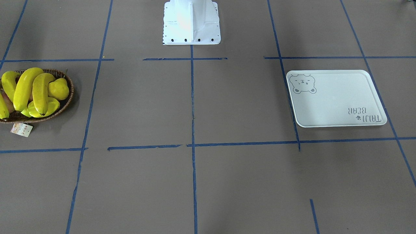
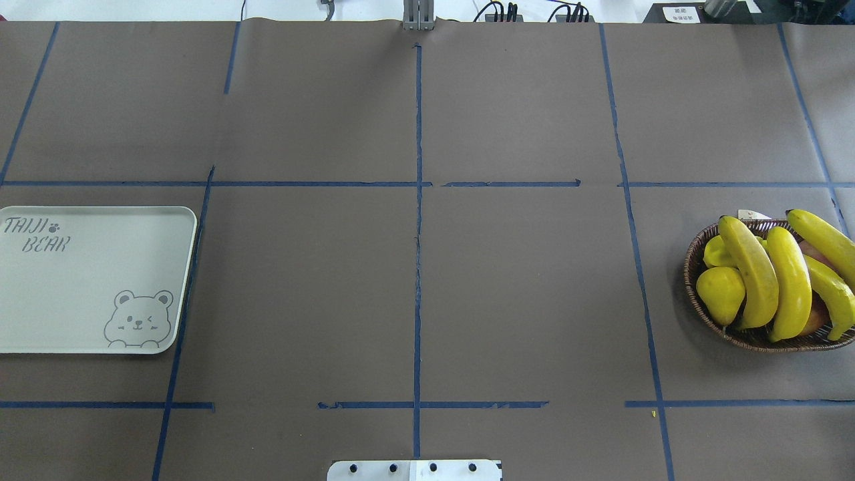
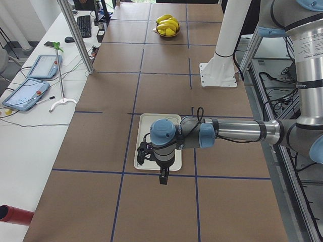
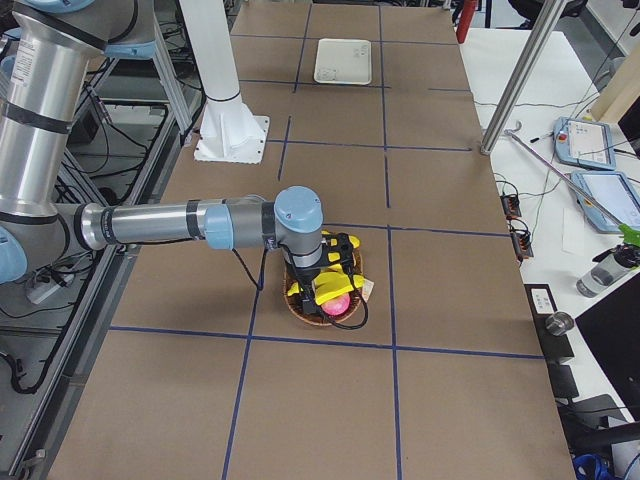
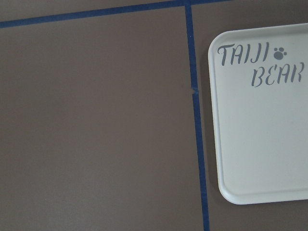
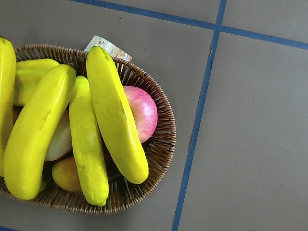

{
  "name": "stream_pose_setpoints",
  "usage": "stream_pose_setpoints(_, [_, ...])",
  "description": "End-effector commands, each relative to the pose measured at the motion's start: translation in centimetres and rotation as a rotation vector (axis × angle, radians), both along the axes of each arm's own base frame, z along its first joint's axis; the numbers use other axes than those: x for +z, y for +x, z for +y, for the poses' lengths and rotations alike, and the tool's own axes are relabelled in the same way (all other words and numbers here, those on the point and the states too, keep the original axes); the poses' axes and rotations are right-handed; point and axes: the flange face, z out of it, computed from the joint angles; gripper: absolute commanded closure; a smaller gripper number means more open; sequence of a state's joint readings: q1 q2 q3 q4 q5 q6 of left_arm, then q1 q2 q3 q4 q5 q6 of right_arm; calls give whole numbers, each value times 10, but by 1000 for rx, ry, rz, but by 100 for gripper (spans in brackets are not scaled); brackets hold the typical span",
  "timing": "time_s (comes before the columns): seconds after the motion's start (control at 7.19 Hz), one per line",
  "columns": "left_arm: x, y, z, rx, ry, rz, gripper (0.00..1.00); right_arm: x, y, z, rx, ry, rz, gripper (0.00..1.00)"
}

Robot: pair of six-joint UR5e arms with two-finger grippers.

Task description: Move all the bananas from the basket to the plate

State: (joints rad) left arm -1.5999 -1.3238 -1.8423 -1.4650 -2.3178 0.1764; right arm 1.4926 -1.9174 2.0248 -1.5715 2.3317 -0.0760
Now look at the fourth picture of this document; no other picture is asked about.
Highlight red cylinder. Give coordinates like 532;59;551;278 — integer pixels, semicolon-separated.
456;0;478;44

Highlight brown wicker basket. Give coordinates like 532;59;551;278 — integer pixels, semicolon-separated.
283;252;369;330

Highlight water bottle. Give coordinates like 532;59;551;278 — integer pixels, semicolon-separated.
576;244;639;298

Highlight far teach pendant tablet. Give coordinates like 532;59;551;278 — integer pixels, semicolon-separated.
553;117;616;171

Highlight aluminium frame post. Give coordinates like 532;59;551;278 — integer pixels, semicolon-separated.
480;0;567;155

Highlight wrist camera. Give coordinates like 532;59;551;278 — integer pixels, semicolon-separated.
321;232;361;275

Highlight white rectangular tray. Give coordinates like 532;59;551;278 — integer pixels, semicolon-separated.
313;38;372;86

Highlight red pink apple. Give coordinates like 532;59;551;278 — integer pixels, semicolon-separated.
321;293;351;316

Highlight yellow banana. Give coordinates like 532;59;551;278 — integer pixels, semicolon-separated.
311;270;365;305
322;230;360;249

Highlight white camera pole stand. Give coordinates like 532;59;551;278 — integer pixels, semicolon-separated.
180;0;270;164

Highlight paper basket tag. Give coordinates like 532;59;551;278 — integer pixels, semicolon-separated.
361;279;375;301

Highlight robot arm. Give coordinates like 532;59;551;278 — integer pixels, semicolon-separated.
1;1;329;287

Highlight teach pendant tablet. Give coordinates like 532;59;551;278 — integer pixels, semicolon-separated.
553;117;616;171
570;171;639;234

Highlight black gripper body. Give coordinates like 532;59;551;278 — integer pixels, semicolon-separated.
282;248;323;284

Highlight near teach pendant tablet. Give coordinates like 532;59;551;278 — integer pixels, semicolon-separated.
570;171;639;234

